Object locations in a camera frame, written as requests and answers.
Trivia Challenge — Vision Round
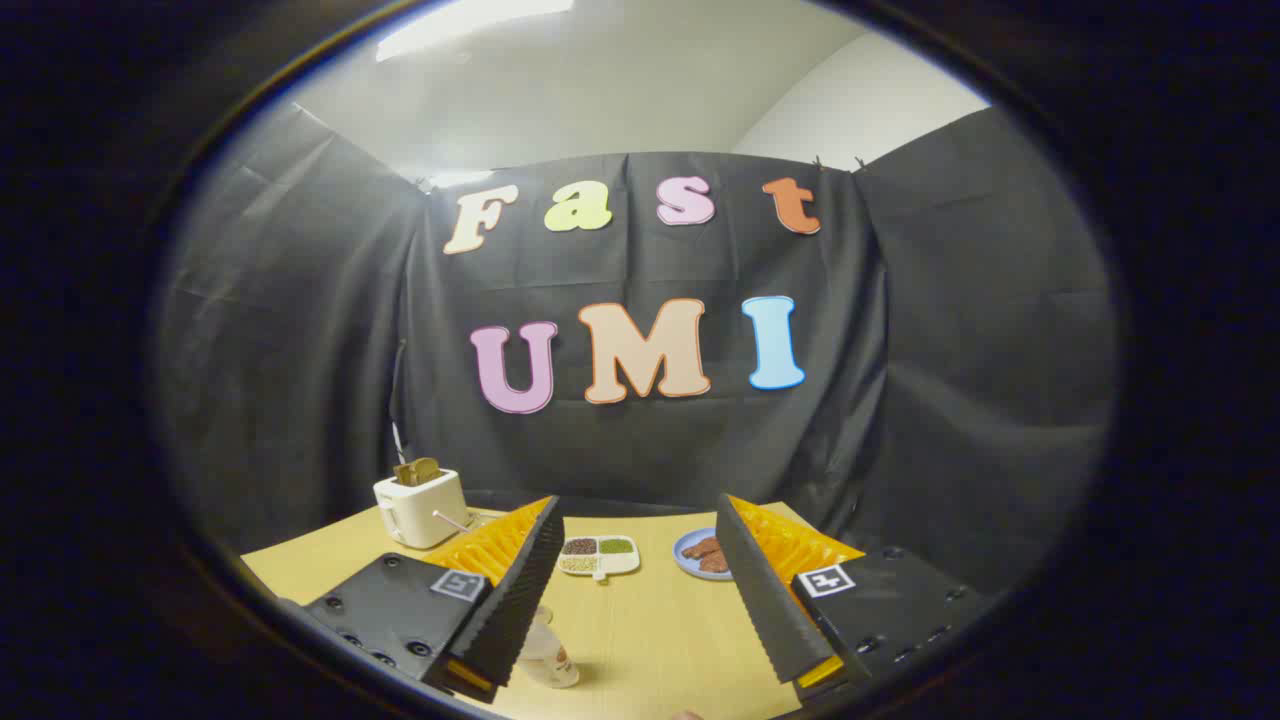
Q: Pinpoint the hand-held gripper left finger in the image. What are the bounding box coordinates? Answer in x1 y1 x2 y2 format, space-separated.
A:
300 495 566 704

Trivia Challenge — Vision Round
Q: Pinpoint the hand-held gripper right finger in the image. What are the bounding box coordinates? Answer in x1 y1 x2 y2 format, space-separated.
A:
715 493 1001 706

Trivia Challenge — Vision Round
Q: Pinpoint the clear plastic bottle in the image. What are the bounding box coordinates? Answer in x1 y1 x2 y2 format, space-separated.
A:
520 605 581 689

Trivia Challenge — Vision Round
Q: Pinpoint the blue plate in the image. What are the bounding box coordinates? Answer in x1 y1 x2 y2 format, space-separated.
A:
672 527 736 582

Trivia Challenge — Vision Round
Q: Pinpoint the white divided dish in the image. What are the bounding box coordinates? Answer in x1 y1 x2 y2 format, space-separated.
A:
558 535 641 583

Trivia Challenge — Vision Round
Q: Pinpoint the wooden table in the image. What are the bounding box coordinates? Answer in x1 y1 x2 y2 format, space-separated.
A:
240 500 871 720

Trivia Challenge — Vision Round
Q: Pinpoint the white toaster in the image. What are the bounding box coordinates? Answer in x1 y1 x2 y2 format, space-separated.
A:
373 468 471 550

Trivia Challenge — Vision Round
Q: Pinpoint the black backdrop cloth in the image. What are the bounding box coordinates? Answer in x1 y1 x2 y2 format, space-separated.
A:
155 100 1119 601

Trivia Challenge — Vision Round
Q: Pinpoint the white cable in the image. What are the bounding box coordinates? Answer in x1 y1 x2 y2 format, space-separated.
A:
390 340 411 467

